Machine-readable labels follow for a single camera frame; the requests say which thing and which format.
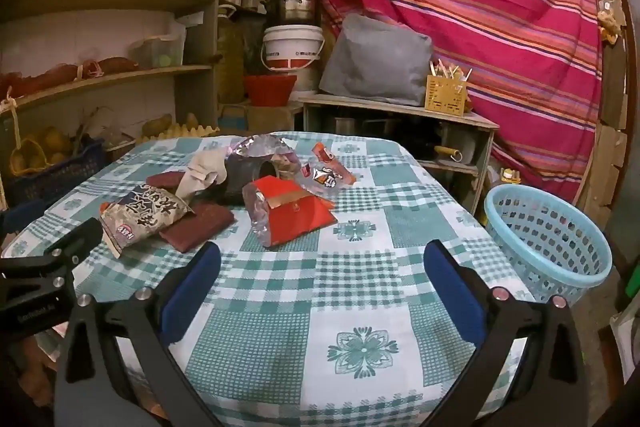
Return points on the small steel pot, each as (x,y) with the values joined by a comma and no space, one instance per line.
(347,127)

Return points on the clear plastic wrapper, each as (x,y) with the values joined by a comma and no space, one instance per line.
(252,212)

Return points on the brown printed snack packet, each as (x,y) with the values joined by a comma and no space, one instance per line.
(142,214)

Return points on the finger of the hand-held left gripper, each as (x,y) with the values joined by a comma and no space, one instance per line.
(75,242)

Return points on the green checked tablecloth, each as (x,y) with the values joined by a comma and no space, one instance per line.
(350,287)

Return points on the dark blue plastic crate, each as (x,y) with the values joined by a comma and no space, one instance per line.
(55,179)

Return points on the orange snack wrapper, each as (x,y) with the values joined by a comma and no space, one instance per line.
(327,177)

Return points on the cooking oil bottle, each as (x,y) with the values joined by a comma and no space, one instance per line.
(509,176)

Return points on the glass jar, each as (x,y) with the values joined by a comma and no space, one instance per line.
(250,1)

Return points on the white plastic bucket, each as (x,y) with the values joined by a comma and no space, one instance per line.
(292,44)

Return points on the cardboard box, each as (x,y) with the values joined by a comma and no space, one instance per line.
(260,119)

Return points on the clear plastic container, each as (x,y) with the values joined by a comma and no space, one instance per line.
(157,52)

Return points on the large brown potato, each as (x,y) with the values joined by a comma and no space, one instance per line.
(157,125)

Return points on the beige cloth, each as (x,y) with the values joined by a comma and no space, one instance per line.
(202,169)

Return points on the yellow utensil holder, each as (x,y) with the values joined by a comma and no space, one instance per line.
(445,97)

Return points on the red paper packet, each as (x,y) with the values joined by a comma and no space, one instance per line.
(295,219)

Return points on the small orange wrapper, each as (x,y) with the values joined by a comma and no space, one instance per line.
(322,152)

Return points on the reddish sweet potato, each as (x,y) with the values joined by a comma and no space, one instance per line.
(115,66)
(45,79)

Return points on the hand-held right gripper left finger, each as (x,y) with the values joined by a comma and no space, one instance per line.
(192,297)

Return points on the bundle of kitchen utensils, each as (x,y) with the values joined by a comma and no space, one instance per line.
(450,71)

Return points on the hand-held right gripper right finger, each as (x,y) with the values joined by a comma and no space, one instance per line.
(455,297)

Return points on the brown wicker basket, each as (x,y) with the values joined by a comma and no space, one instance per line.
(120,149)

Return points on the steel cooking pot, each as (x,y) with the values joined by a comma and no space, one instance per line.
(295,4)

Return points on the red plastic bowl basket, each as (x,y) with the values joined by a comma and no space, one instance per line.
(270,89)

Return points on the large yellow oil jug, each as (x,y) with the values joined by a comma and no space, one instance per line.
(230,52)

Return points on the grey cushion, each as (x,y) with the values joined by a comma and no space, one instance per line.
(375,62)

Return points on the light blue plastic basket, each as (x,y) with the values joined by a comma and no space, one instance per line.
(590,277)

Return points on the pile of yellow produce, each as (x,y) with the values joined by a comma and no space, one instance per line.
(45,147)

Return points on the maroon scouring pad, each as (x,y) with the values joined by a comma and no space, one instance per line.
(200,224)

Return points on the small brown potato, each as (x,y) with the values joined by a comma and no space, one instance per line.
(192,121)

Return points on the yellow egg tray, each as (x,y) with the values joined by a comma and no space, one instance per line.
(190,132)

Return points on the wooden side cabinet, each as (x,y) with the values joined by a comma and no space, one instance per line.
(400,112)

